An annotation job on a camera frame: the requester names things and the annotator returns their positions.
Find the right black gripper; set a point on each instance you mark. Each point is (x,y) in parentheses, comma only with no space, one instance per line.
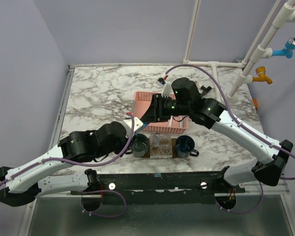
(156,114)

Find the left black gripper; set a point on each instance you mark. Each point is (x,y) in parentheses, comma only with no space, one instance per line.
(126,141)

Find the pink plastic basket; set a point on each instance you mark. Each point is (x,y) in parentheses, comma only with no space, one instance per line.
(175,125)

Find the dark green mug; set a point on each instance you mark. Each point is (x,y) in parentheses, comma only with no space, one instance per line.
(140,145)

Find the clear textured acrylic holder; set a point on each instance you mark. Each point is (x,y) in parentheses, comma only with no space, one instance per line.
(164,139)

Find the dark blue mug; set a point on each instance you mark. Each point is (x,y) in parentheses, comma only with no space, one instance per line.
(185,147)

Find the brown wooden oval tray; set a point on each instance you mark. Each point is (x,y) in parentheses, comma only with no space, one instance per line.
(162,151)

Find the blue toothpaste tube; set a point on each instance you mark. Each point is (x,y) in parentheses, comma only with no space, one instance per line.
(141,128)

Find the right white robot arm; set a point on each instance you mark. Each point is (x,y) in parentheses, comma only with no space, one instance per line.
(270,157)

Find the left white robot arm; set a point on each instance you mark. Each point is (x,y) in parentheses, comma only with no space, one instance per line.
(68,166)

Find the white pipe end cap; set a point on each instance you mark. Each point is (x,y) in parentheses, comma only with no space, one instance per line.
(199,84)

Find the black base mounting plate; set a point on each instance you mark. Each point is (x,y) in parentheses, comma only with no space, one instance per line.
(160,188)

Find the orange object at edge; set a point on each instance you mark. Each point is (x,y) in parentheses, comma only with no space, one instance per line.
(255,103)

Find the yellow tap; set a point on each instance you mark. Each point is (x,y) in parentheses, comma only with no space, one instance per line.
(261,76)

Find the blue tap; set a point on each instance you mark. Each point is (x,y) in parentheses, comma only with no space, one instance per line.
(288,49)

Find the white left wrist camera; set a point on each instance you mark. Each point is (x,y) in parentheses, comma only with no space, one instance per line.
(130,126)

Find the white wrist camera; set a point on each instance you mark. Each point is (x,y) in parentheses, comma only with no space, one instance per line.
(130,126)
(166,86)

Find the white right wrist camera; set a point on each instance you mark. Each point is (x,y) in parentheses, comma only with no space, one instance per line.
(166,86)

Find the black valve handle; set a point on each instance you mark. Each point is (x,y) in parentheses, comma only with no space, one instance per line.
(205,90)

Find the aluminium rail frame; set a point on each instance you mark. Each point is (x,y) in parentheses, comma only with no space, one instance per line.
(62,108)

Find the white pvc pipe frame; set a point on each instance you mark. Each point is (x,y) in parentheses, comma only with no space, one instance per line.
(235,33)

